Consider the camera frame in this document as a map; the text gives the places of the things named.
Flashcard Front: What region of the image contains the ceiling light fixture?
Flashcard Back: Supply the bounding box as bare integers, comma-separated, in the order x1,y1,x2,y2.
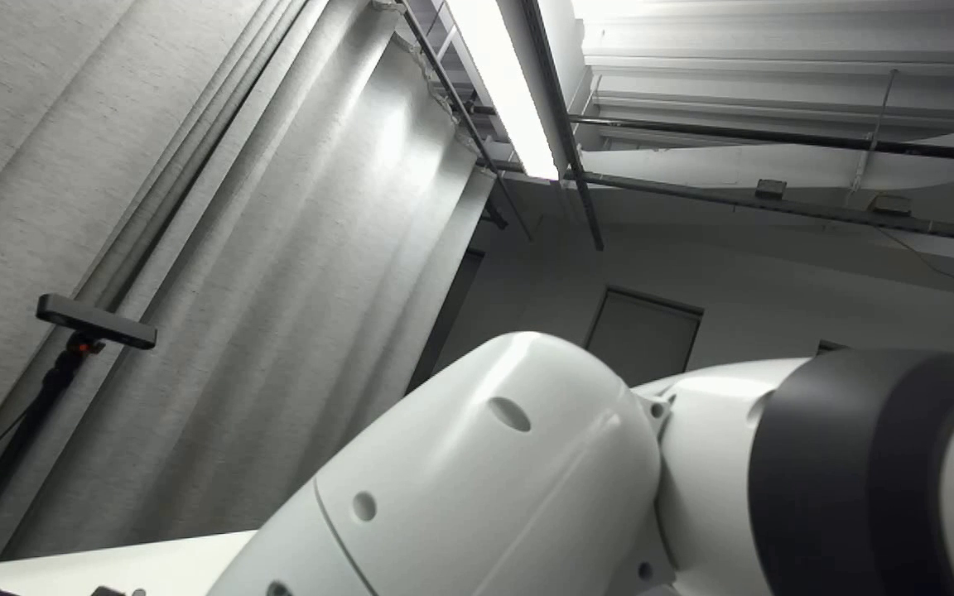
441,0,568,186

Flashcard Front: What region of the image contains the black ceiling pipe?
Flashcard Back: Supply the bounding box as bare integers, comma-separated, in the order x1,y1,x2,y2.
572,99,954,164

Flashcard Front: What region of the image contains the black camera stand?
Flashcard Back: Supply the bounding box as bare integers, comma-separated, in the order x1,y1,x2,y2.
0,288,161,580

